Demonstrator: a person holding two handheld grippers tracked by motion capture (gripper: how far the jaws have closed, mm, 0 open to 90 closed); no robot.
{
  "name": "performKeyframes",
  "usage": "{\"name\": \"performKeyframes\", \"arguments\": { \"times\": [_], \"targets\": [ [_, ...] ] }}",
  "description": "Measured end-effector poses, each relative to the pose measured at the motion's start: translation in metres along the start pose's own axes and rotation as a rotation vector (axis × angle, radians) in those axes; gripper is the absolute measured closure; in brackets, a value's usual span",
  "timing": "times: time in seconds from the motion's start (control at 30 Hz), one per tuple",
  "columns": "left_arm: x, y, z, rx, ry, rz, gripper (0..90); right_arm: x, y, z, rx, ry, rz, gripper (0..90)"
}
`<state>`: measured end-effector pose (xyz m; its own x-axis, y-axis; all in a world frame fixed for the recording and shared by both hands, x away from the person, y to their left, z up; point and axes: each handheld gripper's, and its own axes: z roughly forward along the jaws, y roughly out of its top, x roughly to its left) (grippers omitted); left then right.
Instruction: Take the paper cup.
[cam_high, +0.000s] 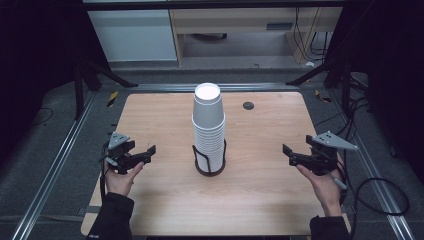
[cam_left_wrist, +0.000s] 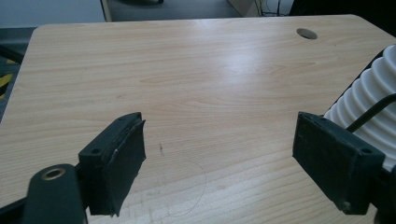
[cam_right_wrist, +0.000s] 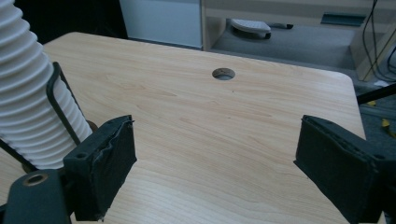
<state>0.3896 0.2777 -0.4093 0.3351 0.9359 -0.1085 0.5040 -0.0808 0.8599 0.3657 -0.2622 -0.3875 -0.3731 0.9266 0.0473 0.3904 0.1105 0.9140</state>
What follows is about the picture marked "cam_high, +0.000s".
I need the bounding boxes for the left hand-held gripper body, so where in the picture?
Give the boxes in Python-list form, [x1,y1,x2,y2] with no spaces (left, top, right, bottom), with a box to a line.
[101,131,137,175]

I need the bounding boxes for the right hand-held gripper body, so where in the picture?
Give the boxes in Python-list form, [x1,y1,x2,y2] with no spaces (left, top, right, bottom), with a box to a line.
[305,130,360,176]

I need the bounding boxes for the black wire cup holder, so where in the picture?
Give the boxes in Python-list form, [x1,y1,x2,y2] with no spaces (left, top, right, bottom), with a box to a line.
[192,138,228,178]

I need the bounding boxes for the stack of white paper cups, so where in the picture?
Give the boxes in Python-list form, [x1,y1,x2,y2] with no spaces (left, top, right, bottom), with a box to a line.
[191,82,227,175]

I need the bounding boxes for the person's left hand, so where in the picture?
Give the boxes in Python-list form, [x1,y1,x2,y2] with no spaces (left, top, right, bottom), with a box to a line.
[103,161,145,198]

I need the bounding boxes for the person's right hand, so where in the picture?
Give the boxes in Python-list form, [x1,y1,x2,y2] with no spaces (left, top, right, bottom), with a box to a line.
[296,154,348,218]

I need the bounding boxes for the yellow and black tape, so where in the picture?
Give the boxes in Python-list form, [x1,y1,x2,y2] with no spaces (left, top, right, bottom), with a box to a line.
[313,88,333,104]
[106,90,120,109]

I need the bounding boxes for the black metal stand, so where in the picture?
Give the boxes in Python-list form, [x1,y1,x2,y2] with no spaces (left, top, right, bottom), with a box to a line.
[285,55,355,115]
[73,59,140,121]

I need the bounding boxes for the white cabinet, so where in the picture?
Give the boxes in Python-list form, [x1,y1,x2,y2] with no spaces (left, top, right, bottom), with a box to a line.
[87,8,179,63]

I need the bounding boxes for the black curtain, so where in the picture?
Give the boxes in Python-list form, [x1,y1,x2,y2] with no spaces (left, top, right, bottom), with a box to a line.
[0,0,112,164]
[328,0,424,184]

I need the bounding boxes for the light wooden desk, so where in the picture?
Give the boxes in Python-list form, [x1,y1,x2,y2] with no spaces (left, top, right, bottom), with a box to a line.
[168,6,344,66]

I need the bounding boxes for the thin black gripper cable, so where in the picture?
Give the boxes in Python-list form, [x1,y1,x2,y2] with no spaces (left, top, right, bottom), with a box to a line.
[98,159,108,202]

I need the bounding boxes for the black floor cables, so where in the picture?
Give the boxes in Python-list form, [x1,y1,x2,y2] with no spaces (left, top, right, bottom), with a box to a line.
[314,74,374,143]

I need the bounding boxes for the long metal floor rail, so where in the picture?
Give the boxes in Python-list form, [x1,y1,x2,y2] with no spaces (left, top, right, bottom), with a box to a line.
[9,91,98,240]
[327,89,416,240]

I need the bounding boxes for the metal crossbar rail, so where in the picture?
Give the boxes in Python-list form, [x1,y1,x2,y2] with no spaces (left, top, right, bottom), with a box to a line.
[127,82,300,93]

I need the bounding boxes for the thin black floor cable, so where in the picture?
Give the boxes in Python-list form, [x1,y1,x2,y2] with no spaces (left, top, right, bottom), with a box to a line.
[31,106,55,127]

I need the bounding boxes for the black looped gripper cable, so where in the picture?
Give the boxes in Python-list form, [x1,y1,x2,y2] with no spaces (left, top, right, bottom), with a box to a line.
[342,149,411,240]

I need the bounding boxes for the hanging black cables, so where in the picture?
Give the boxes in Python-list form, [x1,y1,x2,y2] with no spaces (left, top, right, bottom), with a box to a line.
[292,6,332,63]

